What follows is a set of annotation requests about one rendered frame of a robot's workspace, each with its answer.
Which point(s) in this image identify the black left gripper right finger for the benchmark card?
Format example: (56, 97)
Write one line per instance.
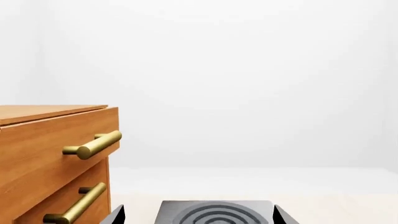
(282, 217)

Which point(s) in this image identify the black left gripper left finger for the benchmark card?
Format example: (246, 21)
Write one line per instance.
(116, 217)

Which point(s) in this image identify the black stove burner plate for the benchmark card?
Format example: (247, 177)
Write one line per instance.
(214, 213)

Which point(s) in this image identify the wooden drawer cabinet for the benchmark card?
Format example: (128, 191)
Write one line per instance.
(40, 163)

